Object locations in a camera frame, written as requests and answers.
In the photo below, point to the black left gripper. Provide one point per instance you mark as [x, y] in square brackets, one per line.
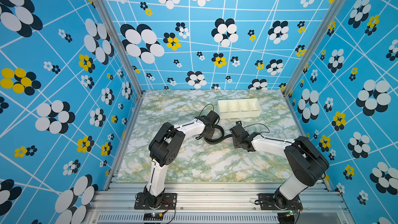
[210, 136]

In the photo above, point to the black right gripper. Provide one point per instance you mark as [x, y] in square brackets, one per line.
[235, 144]

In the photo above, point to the black belt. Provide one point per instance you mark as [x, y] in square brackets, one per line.
[219, 136]

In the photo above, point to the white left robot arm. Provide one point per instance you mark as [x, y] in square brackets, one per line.
[164, 149]

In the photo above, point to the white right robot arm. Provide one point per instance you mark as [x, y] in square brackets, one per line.
[307, 163]

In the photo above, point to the white compartment storage tray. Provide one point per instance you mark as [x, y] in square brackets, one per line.
[241, 108]

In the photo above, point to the right controller board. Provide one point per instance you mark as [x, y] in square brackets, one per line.
[286, 218]

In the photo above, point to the controller board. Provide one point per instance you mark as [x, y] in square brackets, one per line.
[286, 218]
[153, 217]

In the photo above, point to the left controller board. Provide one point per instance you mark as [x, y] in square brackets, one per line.
[153, 217]

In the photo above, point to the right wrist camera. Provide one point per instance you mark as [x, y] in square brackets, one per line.
[238, 131]

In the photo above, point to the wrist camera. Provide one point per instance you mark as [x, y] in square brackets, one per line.
[238, 131]
[212, 118]

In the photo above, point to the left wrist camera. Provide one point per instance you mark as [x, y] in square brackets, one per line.
[212, 118]

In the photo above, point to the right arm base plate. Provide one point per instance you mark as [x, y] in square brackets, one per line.
[278, 203]

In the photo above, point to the aluminium front rail frame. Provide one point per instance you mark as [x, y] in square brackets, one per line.
[212, 203]

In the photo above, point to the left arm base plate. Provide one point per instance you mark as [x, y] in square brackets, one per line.
[148, 202]

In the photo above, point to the aluminium corner post left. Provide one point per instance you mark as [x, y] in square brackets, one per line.
[111, 29]

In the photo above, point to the aluminium corner post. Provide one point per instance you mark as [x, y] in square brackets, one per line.
[111, 29]
[313, 45]

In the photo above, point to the aluminium corner post right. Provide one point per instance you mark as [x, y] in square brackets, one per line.
[313, 45]

